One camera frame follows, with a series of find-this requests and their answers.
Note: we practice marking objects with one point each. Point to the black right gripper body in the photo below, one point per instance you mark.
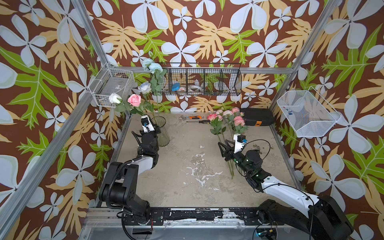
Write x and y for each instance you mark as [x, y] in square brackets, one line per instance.
[239, 158]

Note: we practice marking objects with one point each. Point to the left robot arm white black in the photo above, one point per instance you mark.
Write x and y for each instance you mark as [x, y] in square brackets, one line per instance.
[119, 186]

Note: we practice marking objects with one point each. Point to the black yellow screwdriver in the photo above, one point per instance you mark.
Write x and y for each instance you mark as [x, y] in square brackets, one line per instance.
[200, 122]

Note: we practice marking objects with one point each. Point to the single pink rose stem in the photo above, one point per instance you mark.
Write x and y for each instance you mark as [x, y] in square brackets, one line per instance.
[219, 113]

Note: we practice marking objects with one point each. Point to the clear ribbed glass vase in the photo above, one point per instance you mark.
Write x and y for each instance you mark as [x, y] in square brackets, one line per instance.
[163, 136]

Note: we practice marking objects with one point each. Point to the pink rose cluster stem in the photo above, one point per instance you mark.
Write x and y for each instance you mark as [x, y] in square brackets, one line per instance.
[236, 112]

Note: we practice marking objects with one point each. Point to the black wire wall basket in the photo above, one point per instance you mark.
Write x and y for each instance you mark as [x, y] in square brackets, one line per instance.
[213, 79]

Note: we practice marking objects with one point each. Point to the white wire basket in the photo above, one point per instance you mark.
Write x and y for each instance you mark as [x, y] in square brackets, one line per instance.
[111, 80]
[308, 112]

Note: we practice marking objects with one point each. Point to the pink rose bunch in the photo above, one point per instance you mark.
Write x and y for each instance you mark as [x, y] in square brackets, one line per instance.
[239, 125]

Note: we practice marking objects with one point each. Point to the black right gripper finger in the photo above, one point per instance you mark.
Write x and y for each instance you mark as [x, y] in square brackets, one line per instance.
[225, 150]
[230, 145]

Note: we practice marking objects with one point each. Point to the white wire basket left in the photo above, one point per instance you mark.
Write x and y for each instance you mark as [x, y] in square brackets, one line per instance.
[111, 80]

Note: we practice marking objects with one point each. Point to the pale pink carnation stem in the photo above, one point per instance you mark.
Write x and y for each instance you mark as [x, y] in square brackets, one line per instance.
[228, 117]

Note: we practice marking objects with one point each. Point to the pale blue rose stem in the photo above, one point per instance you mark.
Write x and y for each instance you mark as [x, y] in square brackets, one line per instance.
[145, 90]

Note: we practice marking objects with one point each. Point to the black zip case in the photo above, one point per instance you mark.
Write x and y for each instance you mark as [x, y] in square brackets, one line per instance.
[258, 117]

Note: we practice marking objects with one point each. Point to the light blue flower stem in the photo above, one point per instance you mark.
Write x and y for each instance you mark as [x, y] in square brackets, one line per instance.
[157, 73]

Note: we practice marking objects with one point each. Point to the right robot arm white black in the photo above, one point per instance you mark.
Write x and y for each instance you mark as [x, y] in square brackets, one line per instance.
[319, 217]

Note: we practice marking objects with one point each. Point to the white wire basket right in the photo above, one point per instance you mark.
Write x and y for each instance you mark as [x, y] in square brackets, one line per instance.
[308, 112]

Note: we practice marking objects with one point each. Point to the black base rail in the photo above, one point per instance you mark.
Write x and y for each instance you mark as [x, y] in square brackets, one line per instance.
[162, 216]

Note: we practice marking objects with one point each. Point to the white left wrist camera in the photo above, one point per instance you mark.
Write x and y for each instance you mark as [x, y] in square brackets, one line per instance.
[147, 124]

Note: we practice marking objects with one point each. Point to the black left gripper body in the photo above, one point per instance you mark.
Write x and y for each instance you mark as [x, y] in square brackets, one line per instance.
[152, 137]

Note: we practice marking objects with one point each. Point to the white rose stem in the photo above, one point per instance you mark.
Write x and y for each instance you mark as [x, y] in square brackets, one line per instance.
[117, 102]

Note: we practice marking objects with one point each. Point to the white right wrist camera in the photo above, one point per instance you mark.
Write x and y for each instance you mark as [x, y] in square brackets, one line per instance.
[240, 142]

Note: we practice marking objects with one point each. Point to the orange black adjustable wrench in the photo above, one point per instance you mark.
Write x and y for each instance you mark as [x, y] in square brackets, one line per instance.
[185, 118]

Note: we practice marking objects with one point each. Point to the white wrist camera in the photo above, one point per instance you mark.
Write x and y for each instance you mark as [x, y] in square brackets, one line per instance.
[147, 124]
[240, 142]

